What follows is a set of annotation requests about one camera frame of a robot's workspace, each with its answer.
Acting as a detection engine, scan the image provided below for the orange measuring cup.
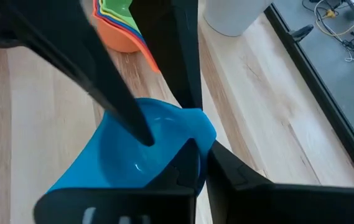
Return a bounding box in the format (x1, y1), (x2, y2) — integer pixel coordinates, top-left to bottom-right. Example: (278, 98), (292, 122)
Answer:
(91, 0), (162, 74)

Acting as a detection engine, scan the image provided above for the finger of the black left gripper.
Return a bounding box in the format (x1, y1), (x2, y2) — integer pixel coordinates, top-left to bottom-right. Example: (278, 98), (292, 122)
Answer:
(129, 0), (203, 110)
(0, 0), (155, 147)

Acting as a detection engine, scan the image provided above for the blue measuring cup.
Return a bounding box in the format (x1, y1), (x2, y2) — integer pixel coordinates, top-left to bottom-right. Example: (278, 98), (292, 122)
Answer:
(46, 98), (217, 197)

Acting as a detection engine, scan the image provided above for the green measuring cup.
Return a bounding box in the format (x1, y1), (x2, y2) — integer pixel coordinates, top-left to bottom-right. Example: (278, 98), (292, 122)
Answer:
(100, 0), (142, 34)

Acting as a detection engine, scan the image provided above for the purple measuring cup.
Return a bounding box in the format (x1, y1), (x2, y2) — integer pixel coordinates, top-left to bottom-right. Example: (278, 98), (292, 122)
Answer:
(94, 0), (148, 44)

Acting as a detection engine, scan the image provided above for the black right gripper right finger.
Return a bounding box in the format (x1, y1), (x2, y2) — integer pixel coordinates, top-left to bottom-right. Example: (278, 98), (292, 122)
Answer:
(206, 141), (354, 224)

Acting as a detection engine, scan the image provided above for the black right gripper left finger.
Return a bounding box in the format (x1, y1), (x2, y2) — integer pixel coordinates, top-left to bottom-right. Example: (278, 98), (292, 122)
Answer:
(33, 138), (201, 224)

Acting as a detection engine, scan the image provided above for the yellow measuring cup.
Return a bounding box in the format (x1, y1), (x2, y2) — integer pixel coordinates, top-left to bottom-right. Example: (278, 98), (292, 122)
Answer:
(97, 0), (142, 35)

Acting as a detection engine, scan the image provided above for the red measuring cup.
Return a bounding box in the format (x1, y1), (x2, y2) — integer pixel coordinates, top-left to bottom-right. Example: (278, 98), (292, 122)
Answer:
(91, 0), (161, 73)

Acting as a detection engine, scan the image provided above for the black table frame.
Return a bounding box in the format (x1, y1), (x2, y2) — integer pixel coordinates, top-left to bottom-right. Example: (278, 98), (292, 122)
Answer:
(263, 4), (354, 188)

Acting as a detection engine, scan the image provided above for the white plant pot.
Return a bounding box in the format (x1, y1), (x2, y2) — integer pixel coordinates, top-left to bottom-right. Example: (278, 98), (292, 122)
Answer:
(203, 0), (274, 37)

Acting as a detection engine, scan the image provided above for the yellow floor cable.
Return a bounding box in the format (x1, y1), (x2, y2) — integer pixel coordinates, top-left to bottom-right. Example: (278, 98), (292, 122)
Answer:
(315, 0), (354, 37)

